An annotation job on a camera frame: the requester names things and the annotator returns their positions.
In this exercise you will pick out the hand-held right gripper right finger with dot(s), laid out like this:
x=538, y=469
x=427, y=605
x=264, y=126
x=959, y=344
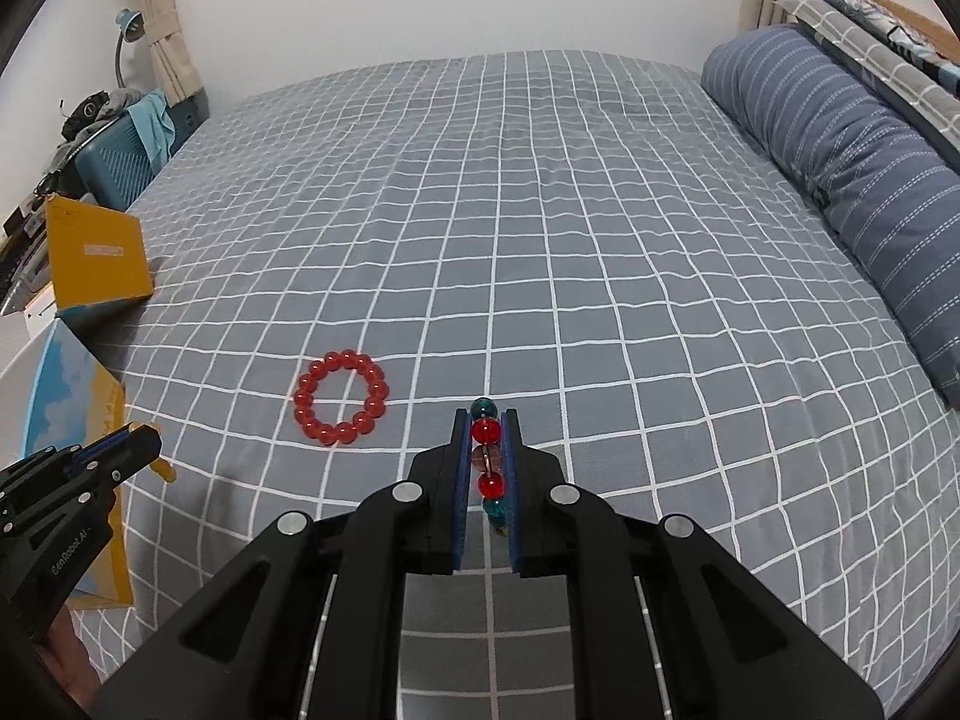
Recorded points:
x=512, y=525

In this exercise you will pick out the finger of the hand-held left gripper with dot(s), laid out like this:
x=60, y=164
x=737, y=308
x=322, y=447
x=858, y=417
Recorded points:
x=139, y=450
x=45, y=469

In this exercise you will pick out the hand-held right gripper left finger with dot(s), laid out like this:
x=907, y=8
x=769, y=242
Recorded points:
x=459, y=510

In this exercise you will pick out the yellow amber charm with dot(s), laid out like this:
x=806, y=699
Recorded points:
x=163, y=472

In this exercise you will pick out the blue and yellow cardboard box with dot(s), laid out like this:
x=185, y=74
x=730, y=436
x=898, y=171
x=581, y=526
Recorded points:
x=97, y=262

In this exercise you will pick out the person's left hand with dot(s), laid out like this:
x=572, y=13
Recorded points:
x=71, y=652

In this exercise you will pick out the dark desk clutter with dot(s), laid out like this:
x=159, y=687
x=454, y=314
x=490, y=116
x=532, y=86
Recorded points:
x=22, y=240

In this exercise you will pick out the light blue cloth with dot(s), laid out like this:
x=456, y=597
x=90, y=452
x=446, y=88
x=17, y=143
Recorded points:
x=154, y=127

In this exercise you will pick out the dark low cabinet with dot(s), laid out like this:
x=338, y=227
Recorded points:
x=191, y=116

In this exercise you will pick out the dark clothes pile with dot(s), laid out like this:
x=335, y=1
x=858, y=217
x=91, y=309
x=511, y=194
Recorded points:
x=97, y=109

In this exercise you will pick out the blue desk lamp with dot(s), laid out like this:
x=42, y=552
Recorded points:
x=131, y=24

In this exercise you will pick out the beige curtain beside lamp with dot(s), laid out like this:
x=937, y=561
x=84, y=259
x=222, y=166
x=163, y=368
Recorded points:
x=161, y=15

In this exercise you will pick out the blue striped rolled duvet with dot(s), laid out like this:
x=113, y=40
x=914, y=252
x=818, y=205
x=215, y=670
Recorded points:
x=847, y=165

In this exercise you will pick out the grey checked pillow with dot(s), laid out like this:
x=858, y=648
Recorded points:
x=862, y=45

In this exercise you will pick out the wooden headboard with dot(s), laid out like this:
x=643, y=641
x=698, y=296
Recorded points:
x=922, y=22

